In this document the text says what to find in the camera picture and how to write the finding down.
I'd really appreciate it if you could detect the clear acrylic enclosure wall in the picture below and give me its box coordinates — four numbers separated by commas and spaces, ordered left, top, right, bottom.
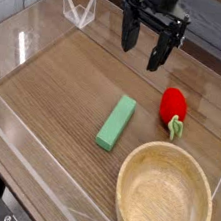
0, 0, 221, 221

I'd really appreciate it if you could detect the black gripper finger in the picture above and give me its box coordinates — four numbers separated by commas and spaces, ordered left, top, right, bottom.
121, 3, 141, 52
146, 30, 174, 72

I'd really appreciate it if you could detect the green rectangular block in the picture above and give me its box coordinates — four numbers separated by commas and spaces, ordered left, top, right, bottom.
95, 95, 137, 152

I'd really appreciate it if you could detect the wooden bowl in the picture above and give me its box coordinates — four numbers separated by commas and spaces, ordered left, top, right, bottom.
115, 141, 213, 221

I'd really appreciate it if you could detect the red plush strawberry toy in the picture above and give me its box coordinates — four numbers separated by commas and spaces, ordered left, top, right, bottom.
159, 87, 188, 140

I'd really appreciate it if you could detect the clear acrylic corner bracket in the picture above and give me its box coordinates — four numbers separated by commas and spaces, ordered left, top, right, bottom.
62, 0, 97, 30

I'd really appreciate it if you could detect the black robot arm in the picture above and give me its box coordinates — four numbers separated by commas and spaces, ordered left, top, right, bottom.
121, 0, 191, 72

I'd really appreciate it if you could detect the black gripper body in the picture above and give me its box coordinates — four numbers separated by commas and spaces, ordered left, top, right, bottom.
123, 0, 191, 47

